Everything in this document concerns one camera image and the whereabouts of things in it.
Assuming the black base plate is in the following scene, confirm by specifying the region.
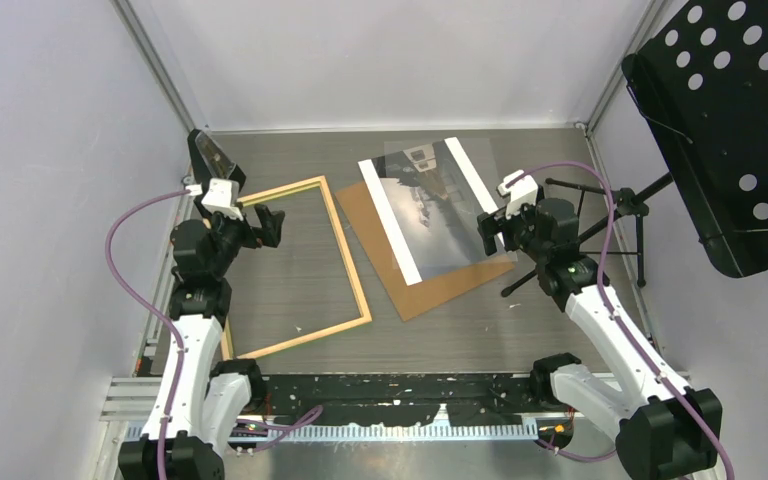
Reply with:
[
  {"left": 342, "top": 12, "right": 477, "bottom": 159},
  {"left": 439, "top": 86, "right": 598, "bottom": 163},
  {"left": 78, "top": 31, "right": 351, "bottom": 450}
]
[{"left": 240, "top": 373, "right": 570, "bottom": 427}]

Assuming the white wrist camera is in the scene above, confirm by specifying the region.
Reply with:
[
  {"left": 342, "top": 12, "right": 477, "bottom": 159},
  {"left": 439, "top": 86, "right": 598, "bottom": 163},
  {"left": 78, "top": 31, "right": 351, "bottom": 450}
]
[
  {"left": 496, "top": 170, "right": 540, "bottom": 219},
  {"left": 185, "top": 178, "right": 245, "bottom": 221}
]

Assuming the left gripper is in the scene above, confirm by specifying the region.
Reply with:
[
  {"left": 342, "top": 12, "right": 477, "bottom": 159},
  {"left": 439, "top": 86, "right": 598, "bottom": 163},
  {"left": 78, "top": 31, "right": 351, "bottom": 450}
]
[{"left": 195, "top": 197, "right": 283, "bottom": 278}]

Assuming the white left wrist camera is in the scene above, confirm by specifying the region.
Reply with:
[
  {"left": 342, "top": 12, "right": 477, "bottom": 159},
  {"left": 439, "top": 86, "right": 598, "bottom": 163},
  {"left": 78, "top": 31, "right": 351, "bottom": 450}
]
[{"left": 185, "top": 178, "right": 245, "bottom": 221}]

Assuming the wooden picture frame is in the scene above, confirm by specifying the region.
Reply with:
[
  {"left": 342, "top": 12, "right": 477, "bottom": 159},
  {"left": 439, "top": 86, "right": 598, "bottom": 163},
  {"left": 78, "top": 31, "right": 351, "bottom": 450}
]
[{"left": 220, "top": 176, "right": 372, "bottom": 360}]

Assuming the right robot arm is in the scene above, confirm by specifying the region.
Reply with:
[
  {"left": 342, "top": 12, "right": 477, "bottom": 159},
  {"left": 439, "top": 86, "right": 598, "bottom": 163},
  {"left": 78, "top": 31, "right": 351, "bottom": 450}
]
[{"left": 477, "top": 198, "right": 722, "bottom": 479}]

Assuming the black wedge object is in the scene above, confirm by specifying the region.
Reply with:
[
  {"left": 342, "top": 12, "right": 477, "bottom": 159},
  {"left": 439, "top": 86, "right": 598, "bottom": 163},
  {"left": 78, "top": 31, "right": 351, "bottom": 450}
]
[{"left": 187, "top": 129, "right": 246, "bottom": 203}]

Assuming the black music stand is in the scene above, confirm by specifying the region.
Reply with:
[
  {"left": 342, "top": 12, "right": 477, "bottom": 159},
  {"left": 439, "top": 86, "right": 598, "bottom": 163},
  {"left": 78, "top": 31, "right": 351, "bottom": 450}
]
[{"left": 500, "top": 0, "right": 768, "bottom": 299}]

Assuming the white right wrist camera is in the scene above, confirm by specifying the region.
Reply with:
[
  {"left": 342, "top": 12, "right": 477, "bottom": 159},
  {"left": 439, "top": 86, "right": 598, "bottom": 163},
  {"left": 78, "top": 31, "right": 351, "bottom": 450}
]
[{"left": 496, "top": 170, "right": 540, "bottom": 219}]

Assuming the brown backing board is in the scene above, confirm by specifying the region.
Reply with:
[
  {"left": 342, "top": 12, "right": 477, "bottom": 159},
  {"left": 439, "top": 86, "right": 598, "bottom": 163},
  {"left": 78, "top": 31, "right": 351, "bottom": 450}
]
[{"left": 336, "top": 182, "right": 514, "bottom": 322}]

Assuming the photo with white borders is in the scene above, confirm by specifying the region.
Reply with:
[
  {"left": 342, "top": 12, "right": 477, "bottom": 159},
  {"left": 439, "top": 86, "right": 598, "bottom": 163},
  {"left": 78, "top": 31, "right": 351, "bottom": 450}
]
[{"left": 358, "top": 137, "right": 516, "bottom": 286}]

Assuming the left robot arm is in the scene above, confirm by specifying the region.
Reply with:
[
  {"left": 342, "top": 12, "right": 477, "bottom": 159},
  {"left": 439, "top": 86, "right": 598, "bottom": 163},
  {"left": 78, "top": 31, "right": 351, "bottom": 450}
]
[{"left": 118, "top": 204, "right": 285, "bottom": 479}]

